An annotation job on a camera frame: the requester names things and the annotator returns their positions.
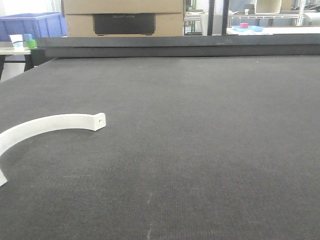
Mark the white paper cup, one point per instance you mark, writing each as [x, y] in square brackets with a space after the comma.
[17, 40]

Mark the black vertical post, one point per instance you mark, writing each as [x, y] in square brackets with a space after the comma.
[218, 12]

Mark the lower cardboard box black label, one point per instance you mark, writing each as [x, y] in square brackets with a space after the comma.
[166, 25]

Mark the red cube block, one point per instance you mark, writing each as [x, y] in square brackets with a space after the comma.
[243, 25]

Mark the white curved pipe clamp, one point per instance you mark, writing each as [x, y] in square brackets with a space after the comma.
[52, 123]

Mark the blue shallow tray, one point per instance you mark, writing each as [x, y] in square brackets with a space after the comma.
[253, 28]

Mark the light blue cube block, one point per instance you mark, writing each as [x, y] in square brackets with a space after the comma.
[28, 37]

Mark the blue plastic bin background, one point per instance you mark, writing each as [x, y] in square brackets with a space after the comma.
[39, 25]

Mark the upper cardboard box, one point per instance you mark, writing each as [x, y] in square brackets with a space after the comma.
[71, 7]

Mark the white side table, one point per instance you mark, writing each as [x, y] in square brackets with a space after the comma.
[12, 55]

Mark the green cube block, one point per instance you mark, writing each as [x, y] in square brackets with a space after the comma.
[31, 44]

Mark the dark grey stacked boards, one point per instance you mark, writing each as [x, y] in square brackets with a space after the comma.
[181, 46]

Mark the beige open box shelf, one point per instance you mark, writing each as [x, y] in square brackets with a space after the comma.
[264, 7]

